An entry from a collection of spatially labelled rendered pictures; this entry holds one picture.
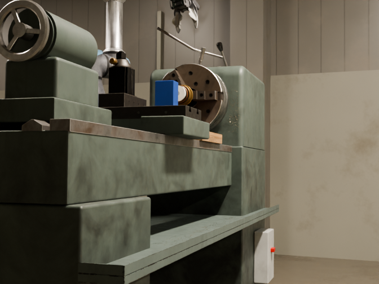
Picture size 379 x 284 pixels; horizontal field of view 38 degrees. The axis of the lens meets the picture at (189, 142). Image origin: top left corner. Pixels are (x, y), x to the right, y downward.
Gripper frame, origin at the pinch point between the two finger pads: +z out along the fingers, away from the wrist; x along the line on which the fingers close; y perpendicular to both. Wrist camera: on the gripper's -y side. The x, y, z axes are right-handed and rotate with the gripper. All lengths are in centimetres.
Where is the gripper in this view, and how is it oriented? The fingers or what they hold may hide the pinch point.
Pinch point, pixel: (188, 29)
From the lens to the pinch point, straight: 251.8
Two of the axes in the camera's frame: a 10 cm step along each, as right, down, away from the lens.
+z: 1.3, 9.9, -0.7
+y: -4.8, 0.0, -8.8
